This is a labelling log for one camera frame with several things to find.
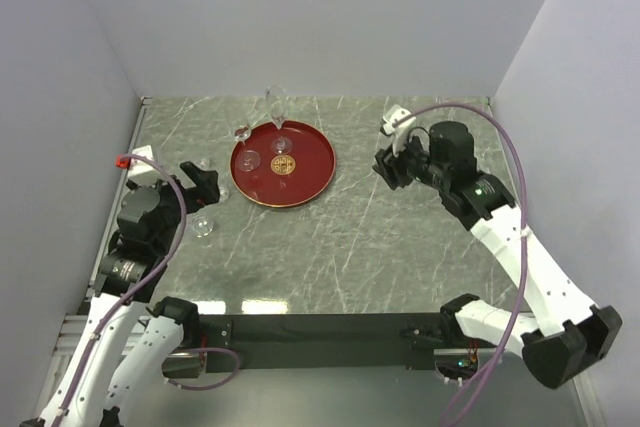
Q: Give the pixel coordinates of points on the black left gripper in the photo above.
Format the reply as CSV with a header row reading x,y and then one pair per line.
x,y
205,190

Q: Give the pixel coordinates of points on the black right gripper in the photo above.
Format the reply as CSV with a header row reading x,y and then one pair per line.
x,y
390,166

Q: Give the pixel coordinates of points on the small clear shot glass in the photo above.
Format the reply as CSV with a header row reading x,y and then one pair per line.
x,y
204,164
223,194

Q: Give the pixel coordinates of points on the clear faceted tumbler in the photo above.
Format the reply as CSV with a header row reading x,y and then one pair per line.
x,y
202,226

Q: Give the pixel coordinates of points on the clear stemmed wine glass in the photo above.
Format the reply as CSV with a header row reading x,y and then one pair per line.
x,y
247,159

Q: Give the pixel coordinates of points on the tall clear champagne flute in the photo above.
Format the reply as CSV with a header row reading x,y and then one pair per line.
x,y
277,108

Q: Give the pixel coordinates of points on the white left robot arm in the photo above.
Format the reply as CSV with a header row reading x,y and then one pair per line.
x,y
125,341

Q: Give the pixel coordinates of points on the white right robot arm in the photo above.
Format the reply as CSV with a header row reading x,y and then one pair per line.
x,y
565,332

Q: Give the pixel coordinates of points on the red round lacquer tray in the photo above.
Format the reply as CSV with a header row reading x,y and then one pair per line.
x,y
286,180

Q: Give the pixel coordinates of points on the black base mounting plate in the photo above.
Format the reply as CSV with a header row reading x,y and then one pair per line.
x,y
299,341

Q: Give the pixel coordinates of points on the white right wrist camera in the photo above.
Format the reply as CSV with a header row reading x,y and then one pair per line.
x,y
396,124

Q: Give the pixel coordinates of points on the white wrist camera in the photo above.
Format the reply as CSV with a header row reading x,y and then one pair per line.
x,y
138,171
396,124

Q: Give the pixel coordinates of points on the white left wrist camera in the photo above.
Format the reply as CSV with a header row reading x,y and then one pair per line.
x,y
138,171

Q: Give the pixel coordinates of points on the aluminium extrusion rail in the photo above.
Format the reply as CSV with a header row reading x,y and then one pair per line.
x,y
73,326

